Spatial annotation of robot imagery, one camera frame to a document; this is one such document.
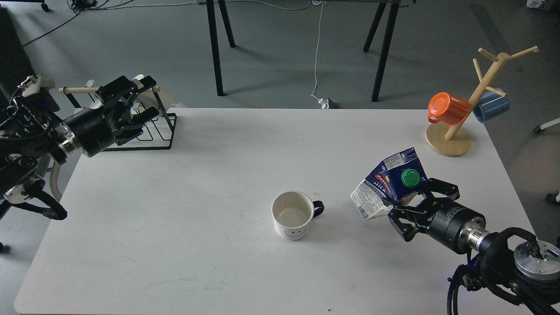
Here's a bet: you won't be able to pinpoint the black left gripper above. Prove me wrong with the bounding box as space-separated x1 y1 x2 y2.
57 76 159 157

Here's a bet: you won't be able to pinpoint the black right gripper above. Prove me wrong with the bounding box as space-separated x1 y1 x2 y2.
388 178 487 255

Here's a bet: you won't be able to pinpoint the blue white milk carton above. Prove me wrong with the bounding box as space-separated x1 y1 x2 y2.
350 147 428 220

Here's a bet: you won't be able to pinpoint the white smiley face mug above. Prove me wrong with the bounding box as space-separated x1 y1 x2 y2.
271 191 325 241

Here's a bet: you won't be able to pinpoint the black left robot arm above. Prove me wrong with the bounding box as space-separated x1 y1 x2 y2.
0 75 161 220

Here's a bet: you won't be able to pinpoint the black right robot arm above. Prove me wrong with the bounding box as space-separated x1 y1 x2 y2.
382 178 559 315

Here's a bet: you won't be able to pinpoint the orange plastic cup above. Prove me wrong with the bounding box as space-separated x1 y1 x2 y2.
427 92 470 126

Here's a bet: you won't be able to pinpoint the blue plastic cup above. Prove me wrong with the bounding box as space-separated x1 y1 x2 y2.
472 91 511 123

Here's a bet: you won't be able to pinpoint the white HOME mug rear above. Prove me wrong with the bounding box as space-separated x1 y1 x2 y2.
131 87 174 114

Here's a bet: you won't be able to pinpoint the white home mug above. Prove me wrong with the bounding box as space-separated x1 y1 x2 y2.
72 100 103 119
131 87 174 114

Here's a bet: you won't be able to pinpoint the white HOME mug front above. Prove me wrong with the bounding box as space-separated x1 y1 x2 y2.
72 100 103 119

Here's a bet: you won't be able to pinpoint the wooden mug tree stand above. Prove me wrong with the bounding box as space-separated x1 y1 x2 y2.
425 46 539 157

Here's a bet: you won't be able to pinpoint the grey office chair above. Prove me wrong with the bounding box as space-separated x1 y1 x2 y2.
47 161 62 202

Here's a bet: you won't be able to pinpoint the black table legs left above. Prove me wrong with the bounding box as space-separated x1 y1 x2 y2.
206 0 236 97

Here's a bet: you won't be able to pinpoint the black table legs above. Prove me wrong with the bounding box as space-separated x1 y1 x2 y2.
206 0 236 97
363 0 402 102

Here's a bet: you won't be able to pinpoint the white power plug adapter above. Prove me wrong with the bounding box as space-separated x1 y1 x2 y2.
318 98 339 109

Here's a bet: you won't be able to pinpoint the black table legs right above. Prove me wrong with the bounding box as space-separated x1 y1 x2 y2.
363 0 402 102

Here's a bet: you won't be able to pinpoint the black wire mug rack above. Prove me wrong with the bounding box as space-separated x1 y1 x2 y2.
59 77 177 152

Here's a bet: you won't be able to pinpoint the white power cable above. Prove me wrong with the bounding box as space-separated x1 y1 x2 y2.
245 0 328 102

